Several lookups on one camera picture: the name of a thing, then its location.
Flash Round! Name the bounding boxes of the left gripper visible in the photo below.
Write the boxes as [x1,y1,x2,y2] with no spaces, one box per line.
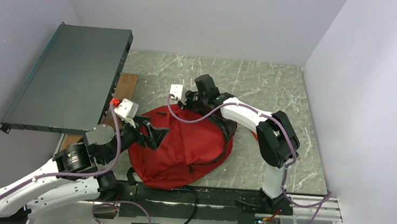
[101,112,171,169]

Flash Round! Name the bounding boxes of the red backpack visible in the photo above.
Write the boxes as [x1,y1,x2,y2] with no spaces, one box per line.
[127,105,237,190]

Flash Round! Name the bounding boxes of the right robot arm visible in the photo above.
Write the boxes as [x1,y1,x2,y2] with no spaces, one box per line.
[168,74,300,213]

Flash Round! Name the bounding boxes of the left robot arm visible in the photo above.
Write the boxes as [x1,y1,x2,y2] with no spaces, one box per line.
[0,99,169,224]

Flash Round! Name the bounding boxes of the wooden board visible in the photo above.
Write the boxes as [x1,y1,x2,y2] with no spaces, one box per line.
[56,73,138,152]

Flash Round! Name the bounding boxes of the dark grey rack server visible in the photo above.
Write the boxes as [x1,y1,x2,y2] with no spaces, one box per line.
[0,23,133,135]

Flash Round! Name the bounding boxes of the orange handled adjustable wrench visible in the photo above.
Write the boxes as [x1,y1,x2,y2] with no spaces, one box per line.
[252,131,258,140]

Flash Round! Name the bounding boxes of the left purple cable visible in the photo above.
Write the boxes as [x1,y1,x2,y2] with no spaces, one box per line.
[0,93,164,224]

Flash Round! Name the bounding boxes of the purple cable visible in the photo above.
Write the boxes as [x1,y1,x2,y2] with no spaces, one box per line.
[155,93,340,224]
[0,93,164,224]

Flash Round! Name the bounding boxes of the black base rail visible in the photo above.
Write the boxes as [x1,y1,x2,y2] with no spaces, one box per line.
[96,180,293,224]

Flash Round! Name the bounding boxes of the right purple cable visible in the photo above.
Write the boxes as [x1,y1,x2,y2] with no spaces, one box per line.
[155,93,340,224]

